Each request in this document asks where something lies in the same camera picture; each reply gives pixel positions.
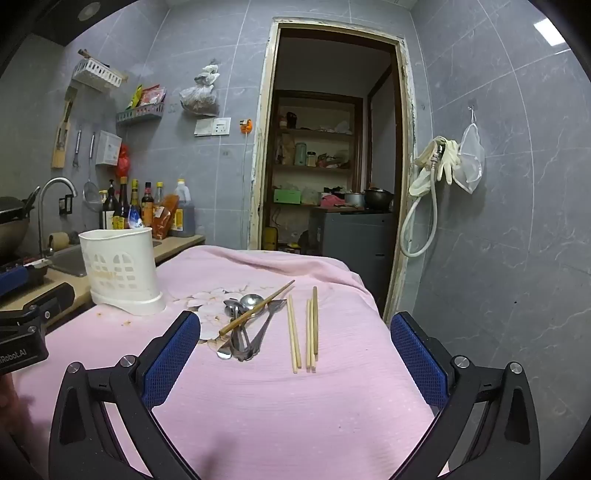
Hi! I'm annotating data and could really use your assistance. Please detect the pink blanket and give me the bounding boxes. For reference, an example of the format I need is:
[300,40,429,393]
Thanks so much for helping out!
[11,244,451,480]

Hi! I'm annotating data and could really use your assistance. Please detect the wooden door frame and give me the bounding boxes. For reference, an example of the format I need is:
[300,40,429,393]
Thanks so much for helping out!
[248,17,419,324]

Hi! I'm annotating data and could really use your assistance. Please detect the dark pump bottle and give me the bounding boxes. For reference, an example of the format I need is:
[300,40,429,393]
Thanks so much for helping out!
[102,179,120,230]

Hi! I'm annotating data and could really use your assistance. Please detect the white rubber glove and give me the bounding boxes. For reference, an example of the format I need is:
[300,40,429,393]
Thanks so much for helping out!
[434,137,461,185]
[409,136,445,197]

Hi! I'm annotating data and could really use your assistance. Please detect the dark brown wooden chopstick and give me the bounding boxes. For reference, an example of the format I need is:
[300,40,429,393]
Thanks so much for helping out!
[218,280,296,336]

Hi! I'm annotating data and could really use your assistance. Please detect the cooking oil jug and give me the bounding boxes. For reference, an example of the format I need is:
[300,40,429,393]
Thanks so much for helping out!
[168,179,196,238]

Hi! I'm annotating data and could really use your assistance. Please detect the dark metal pot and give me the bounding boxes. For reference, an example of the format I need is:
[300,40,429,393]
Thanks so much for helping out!
[365,187,394,212]

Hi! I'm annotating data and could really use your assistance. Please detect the black wok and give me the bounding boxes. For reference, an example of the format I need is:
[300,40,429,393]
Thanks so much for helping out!
[0,216,29,259]

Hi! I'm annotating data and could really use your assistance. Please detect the tall soy sauce bottle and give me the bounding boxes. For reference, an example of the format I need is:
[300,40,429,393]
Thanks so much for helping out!
[113,176,131,230]

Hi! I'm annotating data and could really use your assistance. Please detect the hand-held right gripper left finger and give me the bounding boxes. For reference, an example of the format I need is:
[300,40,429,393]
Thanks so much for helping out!
[48,310,202,480]

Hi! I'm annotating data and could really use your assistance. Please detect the white mesh bag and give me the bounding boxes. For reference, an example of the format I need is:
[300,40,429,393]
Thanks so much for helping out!
[453,107,485,195]

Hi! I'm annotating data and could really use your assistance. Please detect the wooden shelf unit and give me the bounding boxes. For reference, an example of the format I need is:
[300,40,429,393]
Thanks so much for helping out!
[270,90,365,250]

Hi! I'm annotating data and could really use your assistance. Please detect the induction cooker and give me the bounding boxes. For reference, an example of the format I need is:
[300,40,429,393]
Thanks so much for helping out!
[0,256,49,287]

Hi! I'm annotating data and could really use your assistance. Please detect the grey cabinet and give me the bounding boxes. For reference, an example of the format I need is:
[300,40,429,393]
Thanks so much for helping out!
[307,208,398,301]

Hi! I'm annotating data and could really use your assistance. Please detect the person's left hand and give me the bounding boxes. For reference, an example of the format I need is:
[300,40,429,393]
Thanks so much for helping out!
[0,375,21,444]

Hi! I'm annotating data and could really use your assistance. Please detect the yellow cap dark bottle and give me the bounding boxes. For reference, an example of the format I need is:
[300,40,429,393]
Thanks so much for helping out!
[128,179,143,217]

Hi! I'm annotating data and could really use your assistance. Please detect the orange sauce packet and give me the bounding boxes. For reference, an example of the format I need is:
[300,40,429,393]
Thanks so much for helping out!
[152,194,181,240]

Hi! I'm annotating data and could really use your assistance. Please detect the white hose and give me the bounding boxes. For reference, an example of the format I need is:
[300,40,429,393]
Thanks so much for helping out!
[399,143,447,258]

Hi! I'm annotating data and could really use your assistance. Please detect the black range hood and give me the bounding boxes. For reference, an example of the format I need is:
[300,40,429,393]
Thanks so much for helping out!
[18,0,162,65]

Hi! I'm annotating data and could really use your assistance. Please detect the grey wall rack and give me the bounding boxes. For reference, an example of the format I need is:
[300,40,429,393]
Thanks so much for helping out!
[115,102,164,127]

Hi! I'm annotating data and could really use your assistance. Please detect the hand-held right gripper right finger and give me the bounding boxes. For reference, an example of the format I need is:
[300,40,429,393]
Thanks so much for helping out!
[390,311,541,480]

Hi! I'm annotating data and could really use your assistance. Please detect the black wok lid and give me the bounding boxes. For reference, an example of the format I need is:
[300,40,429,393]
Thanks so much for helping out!
[0,196,35,219]

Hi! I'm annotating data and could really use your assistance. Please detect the white plastic utensil holder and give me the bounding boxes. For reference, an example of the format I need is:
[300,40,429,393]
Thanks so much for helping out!
[78,227,167,317]

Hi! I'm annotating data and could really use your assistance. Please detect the steel faucet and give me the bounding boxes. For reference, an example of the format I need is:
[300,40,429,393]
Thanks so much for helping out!
[38,178,78,257]

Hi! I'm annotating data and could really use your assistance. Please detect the white perforated wall box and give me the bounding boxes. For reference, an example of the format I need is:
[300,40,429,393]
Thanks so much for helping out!
[95,130,123,166]

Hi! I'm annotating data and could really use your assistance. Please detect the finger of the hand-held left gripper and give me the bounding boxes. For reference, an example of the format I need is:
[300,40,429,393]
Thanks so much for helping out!
[0,267,29,298]
[0,282,75,341]

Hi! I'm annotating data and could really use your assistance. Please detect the steel sink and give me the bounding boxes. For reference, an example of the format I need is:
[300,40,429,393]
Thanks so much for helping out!
[48,240,162,278]

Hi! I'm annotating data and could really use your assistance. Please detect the wooden knife holder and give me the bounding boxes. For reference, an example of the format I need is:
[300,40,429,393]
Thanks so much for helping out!
[52,87,77,169]

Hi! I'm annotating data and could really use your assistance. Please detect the clear plastic bag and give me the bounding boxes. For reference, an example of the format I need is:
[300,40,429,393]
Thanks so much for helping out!
[179,60,220,116]

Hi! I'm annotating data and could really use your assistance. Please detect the red snack packet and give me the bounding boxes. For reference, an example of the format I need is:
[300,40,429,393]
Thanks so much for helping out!
[140,85,166,108]

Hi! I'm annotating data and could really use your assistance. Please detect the metal mesh strainer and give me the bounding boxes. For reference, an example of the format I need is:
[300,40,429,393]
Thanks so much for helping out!
[83,132,103,206]

